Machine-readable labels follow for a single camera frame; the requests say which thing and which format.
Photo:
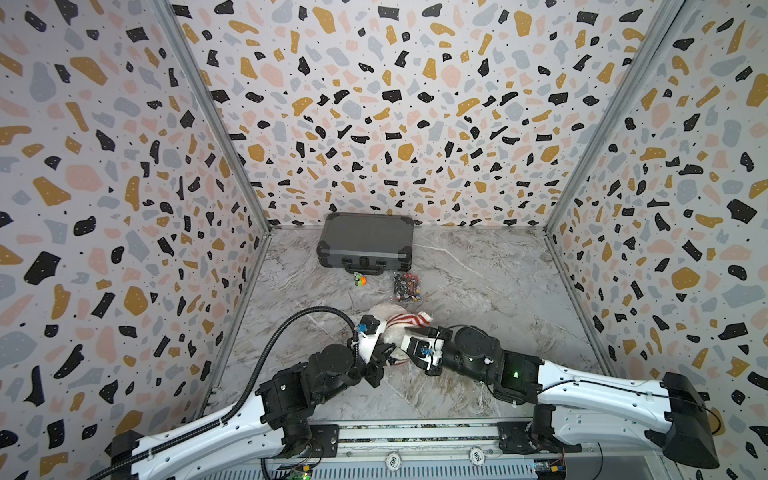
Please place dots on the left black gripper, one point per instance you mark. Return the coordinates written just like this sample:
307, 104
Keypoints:
379, 359

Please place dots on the red white striped knit sweater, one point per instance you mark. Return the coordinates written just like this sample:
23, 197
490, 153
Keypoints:
396, 325

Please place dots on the white teddy bear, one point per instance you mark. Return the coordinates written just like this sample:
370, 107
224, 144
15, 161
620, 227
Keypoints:
383, 312

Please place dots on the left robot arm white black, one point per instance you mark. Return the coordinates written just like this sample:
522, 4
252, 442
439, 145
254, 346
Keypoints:
271, 422

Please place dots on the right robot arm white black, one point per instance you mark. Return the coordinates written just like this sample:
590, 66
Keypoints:
572, 407

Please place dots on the bag of toy bricks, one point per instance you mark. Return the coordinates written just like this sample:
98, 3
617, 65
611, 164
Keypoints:
406, 286

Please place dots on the small green orange toy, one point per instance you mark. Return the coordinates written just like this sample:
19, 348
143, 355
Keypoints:
360, 280

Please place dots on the dark grey hard case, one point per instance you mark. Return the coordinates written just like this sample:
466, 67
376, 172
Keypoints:
369, 244

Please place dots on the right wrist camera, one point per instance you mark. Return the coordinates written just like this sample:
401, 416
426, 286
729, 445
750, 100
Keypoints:
423, 351

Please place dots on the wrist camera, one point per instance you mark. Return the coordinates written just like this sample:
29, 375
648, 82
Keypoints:
369, 329
423, 351

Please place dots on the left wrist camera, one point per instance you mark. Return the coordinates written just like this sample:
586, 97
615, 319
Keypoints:
369, 329

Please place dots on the aluminium mounting rail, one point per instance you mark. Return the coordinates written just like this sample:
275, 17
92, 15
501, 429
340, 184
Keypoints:
455, 449

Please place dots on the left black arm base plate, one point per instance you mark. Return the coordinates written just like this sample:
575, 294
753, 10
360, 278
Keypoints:
317, 440

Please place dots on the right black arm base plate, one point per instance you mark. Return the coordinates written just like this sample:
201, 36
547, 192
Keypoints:
516, 437

